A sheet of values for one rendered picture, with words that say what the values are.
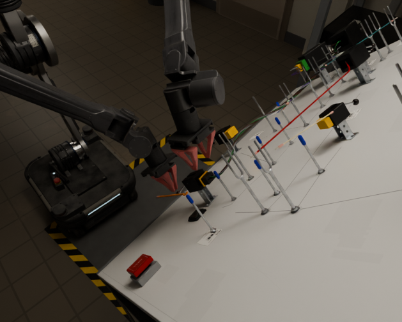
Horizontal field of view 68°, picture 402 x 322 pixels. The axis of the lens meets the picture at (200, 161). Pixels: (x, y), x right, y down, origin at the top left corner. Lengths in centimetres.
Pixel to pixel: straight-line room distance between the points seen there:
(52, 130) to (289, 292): 258
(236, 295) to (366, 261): 18
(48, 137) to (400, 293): 264
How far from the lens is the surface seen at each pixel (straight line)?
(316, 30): 147
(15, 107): 324
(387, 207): 45
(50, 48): 137
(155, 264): 67
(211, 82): 61
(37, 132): 286
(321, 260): 42
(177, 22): 74
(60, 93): 76
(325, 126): 66
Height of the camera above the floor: 173
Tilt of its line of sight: 49 degrees down
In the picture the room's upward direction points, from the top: straight up
